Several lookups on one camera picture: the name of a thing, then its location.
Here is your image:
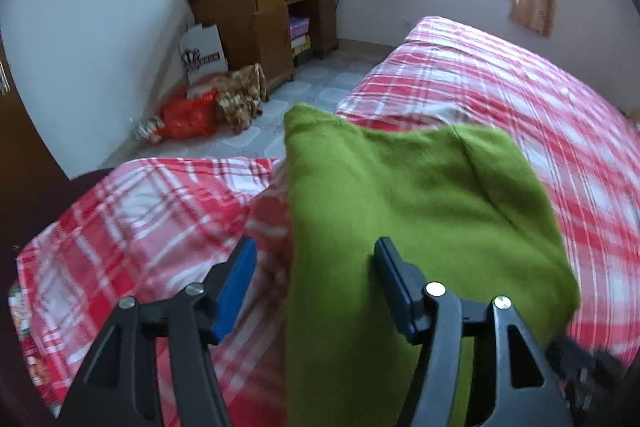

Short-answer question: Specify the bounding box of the red plaid bedsheet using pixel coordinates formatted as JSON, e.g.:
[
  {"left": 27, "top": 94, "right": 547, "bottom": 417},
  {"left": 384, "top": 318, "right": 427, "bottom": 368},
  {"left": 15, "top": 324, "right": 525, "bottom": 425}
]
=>
[{"left": 17, "top": 16, "right": 640, "bottom": 427}]

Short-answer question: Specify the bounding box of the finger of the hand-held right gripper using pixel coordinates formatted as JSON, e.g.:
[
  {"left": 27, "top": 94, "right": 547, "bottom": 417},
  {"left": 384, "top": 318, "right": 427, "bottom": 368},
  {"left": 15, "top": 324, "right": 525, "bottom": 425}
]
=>
[{"left": 547, "top": 336, "right": 601, "bottom": 385}]

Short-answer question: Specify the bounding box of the green sweater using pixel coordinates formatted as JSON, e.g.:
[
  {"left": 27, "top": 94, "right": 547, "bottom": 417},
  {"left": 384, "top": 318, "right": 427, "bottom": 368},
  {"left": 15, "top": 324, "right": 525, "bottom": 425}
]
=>
[{"left": 282, "top": 104, "right": 581, "bottom": 427}]

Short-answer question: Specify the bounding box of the small printed packet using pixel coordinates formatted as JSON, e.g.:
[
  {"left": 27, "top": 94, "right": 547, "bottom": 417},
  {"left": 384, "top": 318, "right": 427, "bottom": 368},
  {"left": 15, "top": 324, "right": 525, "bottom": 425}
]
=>
[{"left": 133, "top": 116, "right": 166, "bottom": 146}]

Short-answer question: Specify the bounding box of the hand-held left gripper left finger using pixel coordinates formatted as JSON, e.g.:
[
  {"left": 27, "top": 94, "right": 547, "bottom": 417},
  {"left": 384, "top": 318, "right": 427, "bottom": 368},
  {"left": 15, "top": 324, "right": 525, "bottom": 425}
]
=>
[{"left": 59, "top": 235, "right": 258, "bottom": 427}]

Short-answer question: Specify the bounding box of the stack of boxes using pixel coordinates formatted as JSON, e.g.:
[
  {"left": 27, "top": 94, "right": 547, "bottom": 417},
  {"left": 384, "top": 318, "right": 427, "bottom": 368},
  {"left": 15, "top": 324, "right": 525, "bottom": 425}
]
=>
[{"left": 289, "top": 17, "right": 312, "bottom": 56}]

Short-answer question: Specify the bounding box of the brown wooden door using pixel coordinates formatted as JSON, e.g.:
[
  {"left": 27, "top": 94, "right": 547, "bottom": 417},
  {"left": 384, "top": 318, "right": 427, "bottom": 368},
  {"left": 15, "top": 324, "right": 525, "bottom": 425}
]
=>
[{"left": 0, "top": 49, "right": 68, "bottom": 228}]

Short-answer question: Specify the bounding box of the white paper bag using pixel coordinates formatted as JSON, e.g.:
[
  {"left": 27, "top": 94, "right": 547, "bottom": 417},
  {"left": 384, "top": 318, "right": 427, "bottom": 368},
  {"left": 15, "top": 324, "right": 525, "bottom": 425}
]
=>
[{"left": 179, "top": 23, "right": 230, "bottom": 86}]

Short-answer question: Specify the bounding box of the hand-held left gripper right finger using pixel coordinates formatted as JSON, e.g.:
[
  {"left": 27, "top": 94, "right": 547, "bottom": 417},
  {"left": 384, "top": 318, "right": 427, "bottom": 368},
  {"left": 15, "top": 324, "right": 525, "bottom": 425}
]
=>
[{"left": 374, "top": 237, "right": 573, "bottom": 427}]

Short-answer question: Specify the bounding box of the brown wooden desk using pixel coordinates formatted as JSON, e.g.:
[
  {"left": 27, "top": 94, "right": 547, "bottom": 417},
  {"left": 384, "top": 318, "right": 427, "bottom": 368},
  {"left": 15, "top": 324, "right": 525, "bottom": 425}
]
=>
[{"left": 182, "top": 0, "right": 340, "bottom": 102}]

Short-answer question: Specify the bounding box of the red plastic bag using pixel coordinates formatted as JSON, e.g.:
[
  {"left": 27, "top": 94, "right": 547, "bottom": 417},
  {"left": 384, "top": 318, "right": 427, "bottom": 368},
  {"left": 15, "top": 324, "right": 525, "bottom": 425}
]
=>
[{"left": 157, "top": 88, "right": 219, "bottom": 138}]

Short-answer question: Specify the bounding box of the brown patterned bag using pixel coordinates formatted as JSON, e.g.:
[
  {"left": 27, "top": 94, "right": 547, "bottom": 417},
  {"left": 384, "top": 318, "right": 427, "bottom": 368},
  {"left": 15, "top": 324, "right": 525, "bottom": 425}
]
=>
[{"left": 215, "top": 63, "right": 267, "bottom": 136}]

